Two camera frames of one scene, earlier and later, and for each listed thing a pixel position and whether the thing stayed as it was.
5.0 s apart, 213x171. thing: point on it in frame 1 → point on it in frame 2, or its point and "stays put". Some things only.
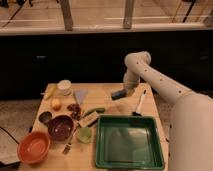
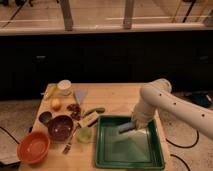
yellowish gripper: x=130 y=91 → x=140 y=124
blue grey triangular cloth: x=80 y=94 stays put
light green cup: x=84 y=134 stays put
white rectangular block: x=88 y=119 stays put
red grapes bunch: x=75 y=111 stays put
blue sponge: x=118 y=95 → x=126 y=127
